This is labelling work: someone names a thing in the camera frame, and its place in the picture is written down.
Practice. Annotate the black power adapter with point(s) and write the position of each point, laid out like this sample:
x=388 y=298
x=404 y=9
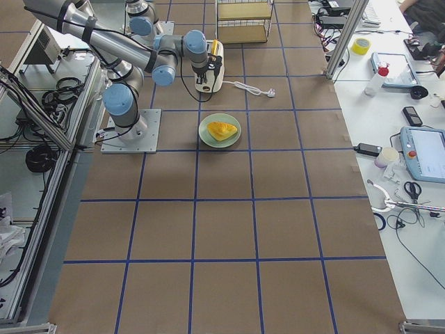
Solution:
x=368 y=149

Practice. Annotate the white bottle red cap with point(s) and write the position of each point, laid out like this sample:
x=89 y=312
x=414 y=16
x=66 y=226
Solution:
x=376 y=82

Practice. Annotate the aluminium frame post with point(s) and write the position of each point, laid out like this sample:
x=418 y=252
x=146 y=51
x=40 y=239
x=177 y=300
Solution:
x=348 y=30

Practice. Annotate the wire basket with wooden shelf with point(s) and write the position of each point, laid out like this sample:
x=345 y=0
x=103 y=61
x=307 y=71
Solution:
x=243 y=21

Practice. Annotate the yellow tape roll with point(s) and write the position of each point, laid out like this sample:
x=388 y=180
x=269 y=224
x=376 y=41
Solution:
x=361 y=46

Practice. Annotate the light green plate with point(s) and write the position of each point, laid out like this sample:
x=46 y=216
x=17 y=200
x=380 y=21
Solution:
x=218 y=117

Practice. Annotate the triangular golden bread pastry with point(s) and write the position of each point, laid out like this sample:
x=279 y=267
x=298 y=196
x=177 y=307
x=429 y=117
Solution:
x=221 y=130

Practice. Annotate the black tape roll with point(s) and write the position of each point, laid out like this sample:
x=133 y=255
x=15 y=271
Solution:
x=418 y=92

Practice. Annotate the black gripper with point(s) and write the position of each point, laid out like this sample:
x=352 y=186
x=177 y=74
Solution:
x=200 y=74

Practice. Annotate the white two-slot toaster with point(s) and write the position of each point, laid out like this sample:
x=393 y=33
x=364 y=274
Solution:
x=219 y=59

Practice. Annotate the blue teach pendant near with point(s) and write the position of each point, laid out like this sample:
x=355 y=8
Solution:
x=423 y=151

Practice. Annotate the white paper cup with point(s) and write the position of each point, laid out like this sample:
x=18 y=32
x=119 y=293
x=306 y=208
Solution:
x=386 y=156

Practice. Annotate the blue teach pendant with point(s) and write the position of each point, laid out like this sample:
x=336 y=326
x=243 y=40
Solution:
x=423 y=151
x=401 y=73

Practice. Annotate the black scissors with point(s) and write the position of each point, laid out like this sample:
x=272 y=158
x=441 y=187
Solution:
x=413 y=190

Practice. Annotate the blue teach pendant far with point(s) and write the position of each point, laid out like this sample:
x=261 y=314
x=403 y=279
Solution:
x=401 y=73

